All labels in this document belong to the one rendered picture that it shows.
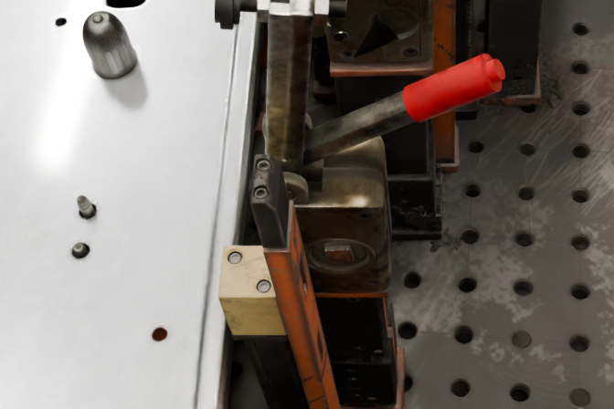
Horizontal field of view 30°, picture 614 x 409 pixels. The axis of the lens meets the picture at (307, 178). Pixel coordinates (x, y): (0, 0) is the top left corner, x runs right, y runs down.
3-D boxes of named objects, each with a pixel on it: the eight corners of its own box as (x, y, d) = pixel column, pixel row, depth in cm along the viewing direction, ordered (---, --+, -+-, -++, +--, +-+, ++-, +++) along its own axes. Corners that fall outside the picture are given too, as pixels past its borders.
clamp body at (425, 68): (341, 171, 112) (296, -114, 80) (460, 170, 110) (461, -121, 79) (337, 255, 107) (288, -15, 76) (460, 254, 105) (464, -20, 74)
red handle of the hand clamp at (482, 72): (265, 124, 70) (487, 27, 61) (288, 141, 72) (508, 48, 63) (259, 182, 68) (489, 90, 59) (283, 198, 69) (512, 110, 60)
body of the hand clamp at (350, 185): (327, 352, 101) (275, 127, 72) (405, 352, 101) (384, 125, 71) (323, 416, 98) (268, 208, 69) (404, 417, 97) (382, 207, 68)
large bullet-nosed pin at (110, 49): (102, 57, 85) (78, -1, 80) (143, 57, 85) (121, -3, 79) (96, 91, 84) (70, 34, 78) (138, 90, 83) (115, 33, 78)
